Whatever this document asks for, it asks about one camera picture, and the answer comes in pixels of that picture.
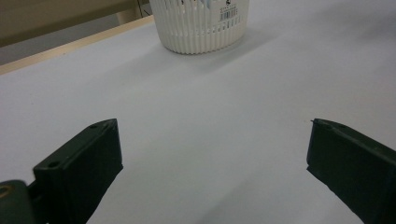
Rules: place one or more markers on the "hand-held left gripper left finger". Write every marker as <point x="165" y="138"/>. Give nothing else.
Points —
<point x="77" y="174"/>

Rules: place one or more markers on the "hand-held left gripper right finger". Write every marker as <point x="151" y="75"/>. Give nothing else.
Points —
<point x="358" y="171"/>

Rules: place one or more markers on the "white plastic basket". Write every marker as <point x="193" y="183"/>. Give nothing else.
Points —
<point x="193" y="31"/>

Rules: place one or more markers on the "white table cover sheet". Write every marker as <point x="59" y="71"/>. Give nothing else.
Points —
<point x="202" y="102"/>

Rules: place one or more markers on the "beige wooden desk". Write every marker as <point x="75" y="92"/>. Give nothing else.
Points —
<point x="46" y="18"/>

